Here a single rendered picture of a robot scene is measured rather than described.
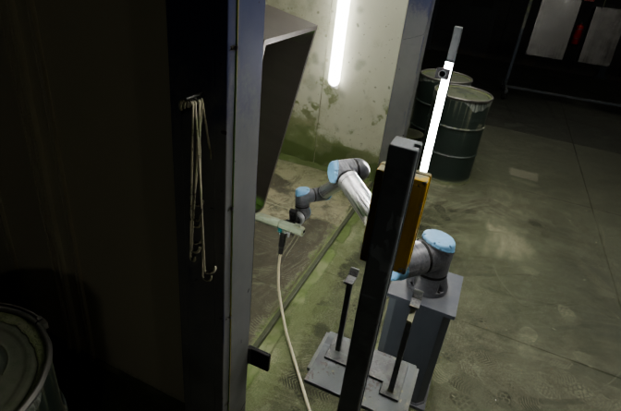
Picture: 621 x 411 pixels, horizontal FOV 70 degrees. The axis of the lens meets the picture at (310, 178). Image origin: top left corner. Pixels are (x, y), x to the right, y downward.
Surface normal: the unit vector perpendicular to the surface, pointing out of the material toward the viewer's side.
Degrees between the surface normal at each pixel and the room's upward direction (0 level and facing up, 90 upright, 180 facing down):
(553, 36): 81
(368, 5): 90
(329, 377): 0
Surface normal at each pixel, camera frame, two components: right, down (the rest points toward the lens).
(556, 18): -0.38, 0.24
